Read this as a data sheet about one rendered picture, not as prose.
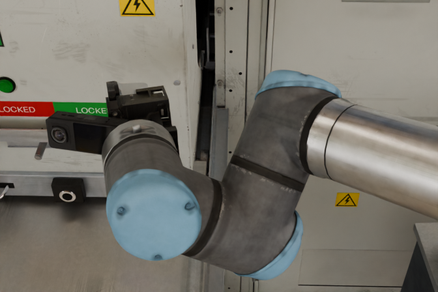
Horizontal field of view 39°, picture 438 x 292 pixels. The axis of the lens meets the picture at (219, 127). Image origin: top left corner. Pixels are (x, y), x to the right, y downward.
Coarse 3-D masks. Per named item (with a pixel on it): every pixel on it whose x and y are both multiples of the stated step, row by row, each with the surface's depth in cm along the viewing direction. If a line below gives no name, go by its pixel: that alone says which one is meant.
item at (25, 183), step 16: (0, 176) 122; (16, 176) 122; (32, 176) 121; (48, 176) 121; (64, 176) 121; (80, 176) 121; (96, 176) 121; (0, 192) 125; (16, 192) 125; (32, 192) 125; (48, 192) 124; (96, 192) 124
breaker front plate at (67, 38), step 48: (0, 0) 97; (48, 0) 97; (96, 0) 97; (0, 48) 103; (48, 48) 103; (96, 48) 102; (144, 48) 102; (0, 96) 110; (48, 96) 110; (96, 96) 109; (0, 144) 118; (48, 144) 117
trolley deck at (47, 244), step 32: (224, 128) 143; (224, 160) 135; (0, 224) 122; (32, 224) 122; (64, 224) 122; (96, 224) 122; (0, 256) 116; (32, 256) 116; (64, 256) 116; (96, 256) 116; (128, 256) 116; (0, 288) 111; (32, 288) 111; (64, 288) 111; (96, 288) 111; (128, 288) 111; (160, 288) 111
